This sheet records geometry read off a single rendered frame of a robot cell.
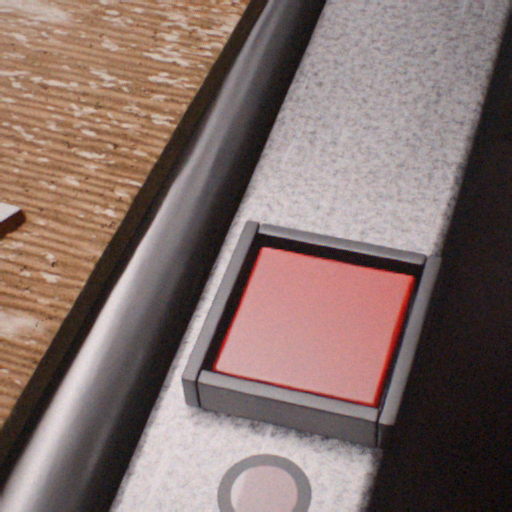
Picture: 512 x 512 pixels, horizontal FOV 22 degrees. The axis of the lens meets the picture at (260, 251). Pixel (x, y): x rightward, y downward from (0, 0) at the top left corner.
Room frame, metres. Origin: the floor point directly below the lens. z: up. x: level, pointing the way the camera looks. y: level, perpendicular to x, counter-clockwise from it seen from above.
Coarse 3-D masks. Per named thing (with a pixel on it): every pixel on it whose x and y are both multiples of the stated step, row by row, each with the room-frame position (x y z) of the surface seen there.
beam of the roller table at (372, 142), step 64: (384, 0) 0.48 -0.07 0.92; (448, 0) 0.47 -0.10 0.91; (320, 64) 0.44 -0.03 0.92; (384, 64) 0.43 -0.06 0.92; (448, 64) 0.43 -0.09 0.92; (320, 128) 0.40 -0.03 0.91; (384, 128) 0.39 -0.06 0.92; (448, 128) 0.39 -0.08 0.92; (256, 192) 0.36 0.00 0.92; (320, 192) 0.36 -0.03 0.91; (384, 192) 0.36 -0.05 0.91; (448, 192) 0.35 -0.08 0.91; (448, 256) 0.34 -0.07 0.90; (192, 320) 0.30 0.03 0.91; (192, 448) 0.25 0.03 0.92; (256, 448) 0.24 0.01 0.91; (320, 448) 0.24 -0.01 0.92
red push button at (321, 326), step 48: (288, 288) 0.30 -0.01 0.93; (336, 288) 0.30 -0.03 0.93; (384, 288) 0.30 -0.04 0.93; (240, 336) 0.28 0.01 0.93; (288, 336) 0.28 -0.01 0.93; (336, 336) 0.28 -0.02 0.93; (384, 336) 0.28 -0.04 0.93; (288, 384) 0.26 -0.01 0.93; (336, 384) 0.26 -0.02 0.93; (384, 384) 0.26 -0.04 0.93
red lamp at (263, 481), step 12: (252, 468) 0.24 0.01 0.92; (264, 468) 0.24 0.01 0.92; (276, 468) 0.24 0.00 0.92; (240, 480) 0.23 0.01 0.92; (252, 480) 0.23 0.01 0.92; (264, 480) 0.23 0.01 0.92; (276, 480) 0.23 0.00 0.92; (288, 480) 0.23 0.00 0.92; (240, 492) 0.23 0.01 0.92; (252, 492) 0.23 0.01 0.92; (264, 492) 0.23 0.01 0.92; (276, 492) 0.23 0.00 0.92; (288, 492) 0.23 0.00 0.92; (240, 504) 0.22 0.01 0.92; (252, 504) 0.22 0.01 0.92; (264, 504) 0.22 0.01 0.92; (276, 504) 0.22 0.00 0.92; (288, 504) 0.22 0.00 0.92
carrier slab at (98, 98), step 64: (0, 0) 0.48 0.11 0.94; (64, 0) 0.47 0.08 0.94; (128, 0) 0.47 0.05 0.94; (192, 0) 0.46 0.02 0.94; (256, 0) 0.46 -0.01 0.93; (0, 64) 0.43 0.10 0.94; (64, 64) 0.43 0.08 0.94; (128, 64) 0.42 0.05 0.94; (192, 64) 0.42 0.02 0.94; (0, 128) 0.39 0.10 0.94; (64, 128) 0.39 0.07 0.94; (128, 128) 0.39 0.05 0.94; (192, 128) 0.40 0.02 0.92; (0, 192) 0.36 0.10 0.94; (64, 192) 0.35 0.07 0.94; (128, 192) 0.35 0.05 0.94; (0, 256) 0.32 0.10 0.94; (64, 256) 0.32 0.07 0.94; (0, 320) 0.29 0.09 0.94; (64, 320) 0.29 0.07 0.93; (0, 384) 0.27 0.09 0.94; (0, 448) 0.24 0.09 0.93
